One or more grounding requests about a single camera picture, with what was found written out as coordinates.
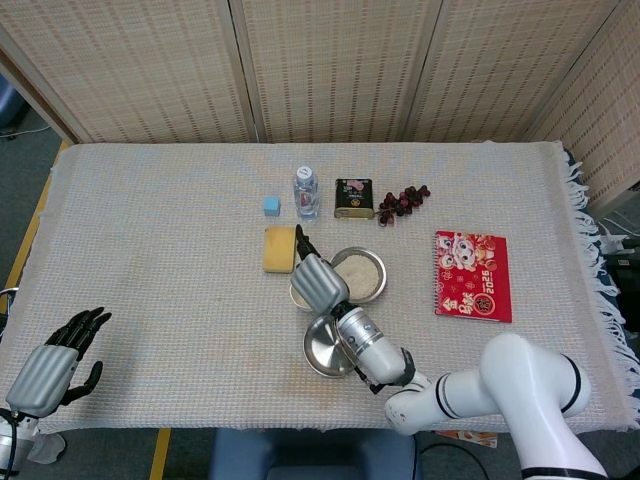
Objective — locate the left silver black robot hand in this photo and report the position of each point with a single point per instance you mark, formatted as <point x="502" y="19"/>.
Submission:
<point x="40" y="377"/>

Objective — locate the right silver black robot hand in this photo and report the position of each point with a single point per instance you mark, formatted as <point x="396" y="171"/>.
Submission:
<point x="317" y="282"/>

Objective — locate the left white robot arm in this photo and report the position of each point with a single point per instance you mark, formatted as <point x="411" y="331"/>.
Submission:
<point x="10" y="442"/>

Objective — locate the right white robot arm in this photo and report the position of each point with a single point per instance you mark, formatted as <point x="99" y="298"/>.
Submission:
<point x="465" y="385"/>

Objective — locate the white paper cup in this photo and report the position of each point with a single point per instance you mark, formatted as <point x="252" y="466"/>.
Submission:
<point x="298" y="300"/>

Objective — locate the stainless steel bowl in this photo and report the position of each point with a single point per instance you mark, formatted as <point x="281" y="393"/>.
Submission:
<point x="382" y="277"/>

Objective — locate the yellow sponge with green pad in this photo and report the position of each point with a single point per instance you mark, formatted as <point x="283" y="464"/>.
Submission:
<point x="279" y="250"/>

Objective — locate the stainless steel plate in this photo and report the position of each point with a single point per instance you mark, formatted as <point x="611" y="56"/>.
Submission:
<point x="322" y="350"/>

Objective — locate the clear plastic water bottle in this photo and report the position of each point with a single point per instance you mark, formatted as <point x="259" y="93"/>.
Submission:
<point x="306" y="197"/>

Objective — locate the light blue cube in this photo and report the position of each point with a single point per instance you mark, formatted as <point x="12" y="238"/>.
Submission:
<point x="271" y="206"/>

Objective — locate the luncheon meat can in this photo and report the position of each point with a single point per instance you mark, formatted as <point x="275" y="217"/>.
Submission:
<point x="352" y="197"/>

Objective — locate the dark red grape bunch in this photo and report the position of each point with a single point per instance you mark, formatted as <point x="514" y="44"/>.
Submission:
<point x="400" y="202"/>

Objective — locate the white waffle-weave tablecloth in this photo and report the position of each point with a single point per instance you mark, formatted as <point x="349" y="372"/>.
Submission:
<point x="175" y="275"/>

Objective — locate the red spiral calendar notebook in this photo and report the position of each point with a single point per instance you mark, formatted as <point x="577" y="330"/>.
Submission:
<point x="475" y="270"/>

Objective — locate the orange printed package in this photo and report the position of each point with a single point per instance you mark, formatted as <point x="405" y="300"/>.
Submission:
<point x="467" y="436"/>

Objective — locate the woven folding screen panel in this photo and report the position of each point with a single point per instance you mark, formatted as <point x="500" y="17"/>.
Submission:
<point x="35" y="85"/>
<point x="125" y="65"/>
<point x="330" y="65"/>
<point x="500" y="65"/>
<point x="605" y="110"/>

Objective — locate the blue fringed under-cloth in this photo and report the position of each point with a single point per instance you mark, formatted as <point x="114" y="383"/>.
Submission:
<point x="595" y="230"/>

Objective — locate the black box device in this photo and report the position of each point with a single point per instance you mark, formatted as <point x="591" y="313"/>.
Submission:
<point x="622" y="275"/>

